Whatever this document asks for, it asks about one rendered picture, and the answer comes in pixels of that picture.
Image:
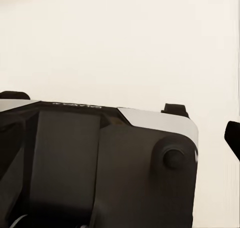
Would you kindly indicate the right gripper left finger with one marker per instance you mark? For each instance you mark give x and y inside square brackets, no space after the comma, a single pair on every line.
[12,137]

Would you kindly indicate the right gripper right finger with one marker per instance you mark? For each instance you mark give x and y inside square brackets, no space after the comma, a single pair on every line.
[232,137]

